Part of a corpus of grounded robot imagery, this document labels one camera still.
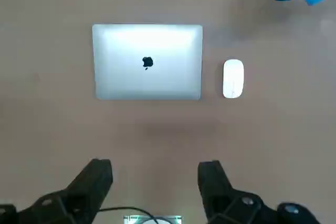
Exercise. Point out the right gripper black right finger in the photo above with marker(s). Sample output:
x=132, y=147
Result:
x=218, y=195

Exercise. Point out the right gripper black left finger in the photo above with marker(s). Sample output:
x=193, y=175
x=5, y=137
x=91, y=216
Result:
x=86, y=184

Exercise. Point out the white computer mouse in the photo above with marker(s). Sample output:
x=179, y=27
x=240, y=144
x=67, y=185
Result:
x=233, y=77

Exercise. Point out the silver closed MacBook laptop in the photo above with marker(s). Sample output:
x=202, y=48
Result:
x=147, y=82

